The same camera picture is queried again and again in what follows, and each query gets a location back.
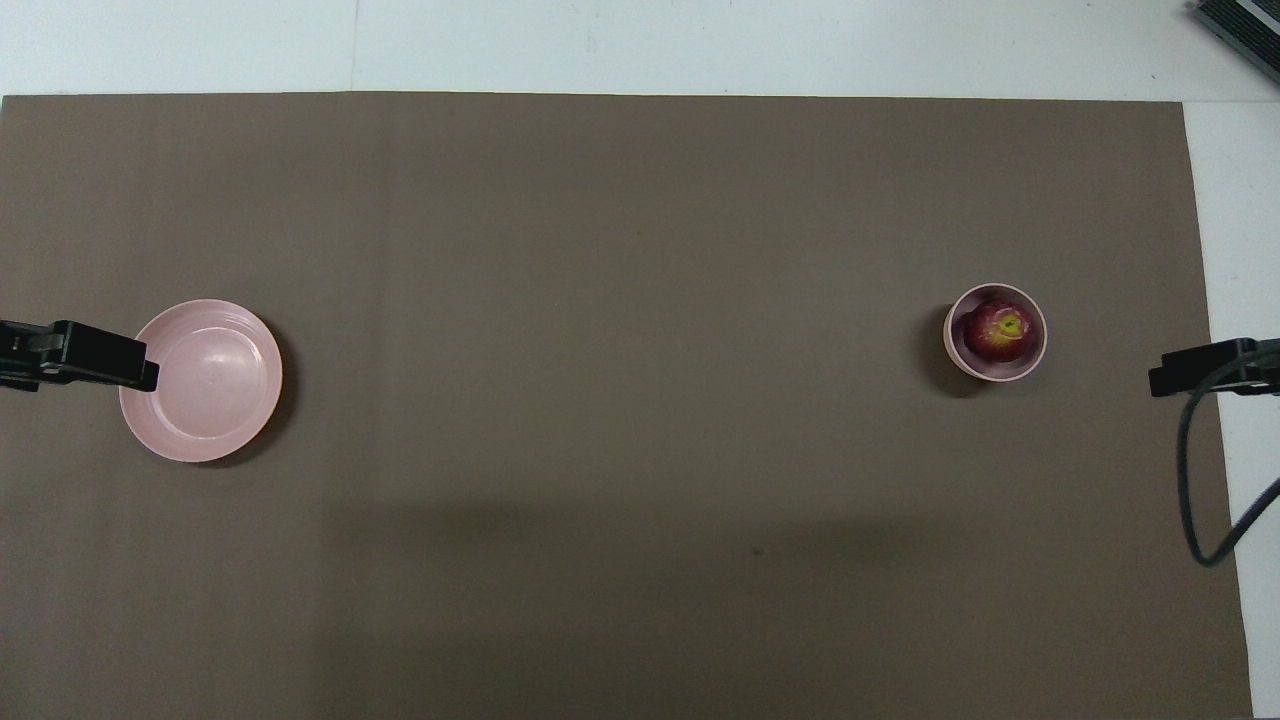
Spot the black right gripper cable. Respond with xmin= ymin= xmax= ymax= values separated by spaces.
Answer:
xmin=1177 ymin=345 xmax=1280 ymax=569

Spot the pink small bowl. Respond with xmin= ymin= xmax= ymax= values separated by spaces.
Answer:
xmin=943 ymin=283 xmax=1049 ymax=384

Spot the brown paper table mat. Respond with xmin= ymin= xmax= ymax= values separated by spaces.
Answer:
xmin=0 ymin=92 xmax=1256 ymax=720

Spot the dark grey ribbed device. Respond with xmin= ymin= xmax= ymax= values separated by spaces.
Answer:
xmin=1192 ymin=0 xmax=1280 ymax=59

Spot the pink round plate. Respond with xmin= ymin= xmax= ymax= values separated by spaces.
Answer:
xmin=119 ymin=299 xmax=284 ymax=464

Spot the dark red apple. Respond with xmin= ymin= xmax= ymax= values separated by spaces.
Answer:
xmin=963 ymin=298 xmax=1031 ymax=363

